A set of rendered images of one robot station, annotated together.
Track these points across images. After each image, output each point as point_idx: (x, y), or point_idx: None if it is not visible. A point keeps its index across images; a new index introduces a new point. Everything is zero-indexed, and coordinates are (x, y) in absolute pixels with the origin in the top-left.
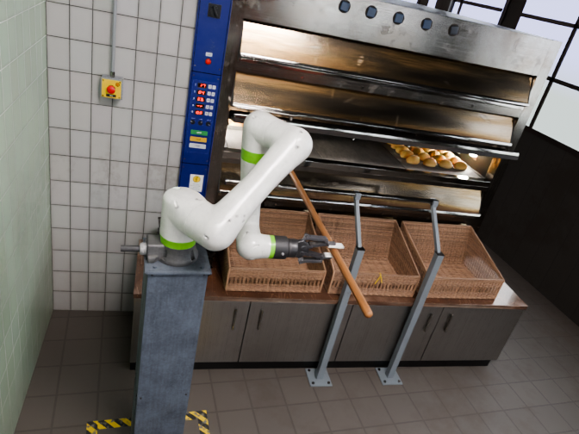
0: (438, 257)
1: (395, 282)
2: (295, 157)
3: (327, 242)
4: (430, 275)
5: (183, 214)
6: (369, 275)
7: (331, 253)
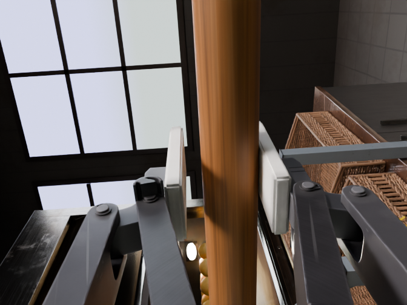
0: (286, 154)
1: (384, 200)
2: None
3: (134, 208)
4: (326, 151)
5: None
6: None
7: (246, 167)
